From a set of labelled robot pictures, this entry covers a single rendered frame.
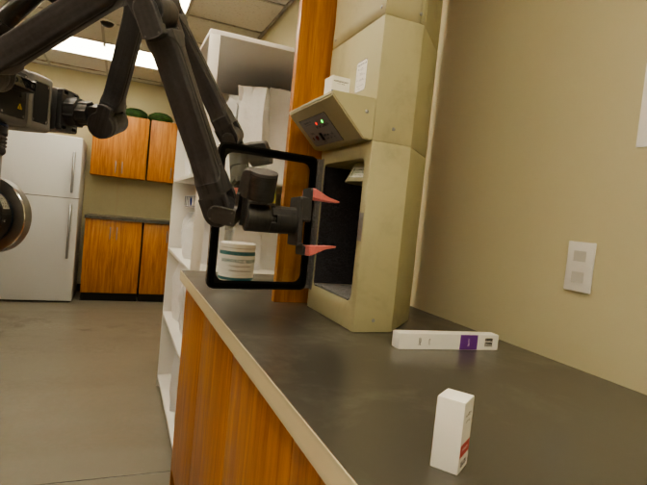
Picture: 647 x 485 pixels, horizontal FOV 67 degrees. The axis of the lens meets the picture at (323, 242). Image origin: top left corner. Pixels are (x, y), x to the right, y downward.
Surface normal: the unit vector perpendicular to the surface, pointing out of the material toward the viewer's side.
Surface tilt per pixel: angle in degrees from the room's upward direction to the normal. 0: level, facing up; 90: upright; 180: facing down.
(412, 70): 90
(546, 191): 90
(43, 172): 90
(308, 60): 90
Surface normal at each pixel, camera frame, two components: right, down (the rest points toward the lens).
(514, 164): -0.92, -0.07
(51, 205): 0.38, 0.09
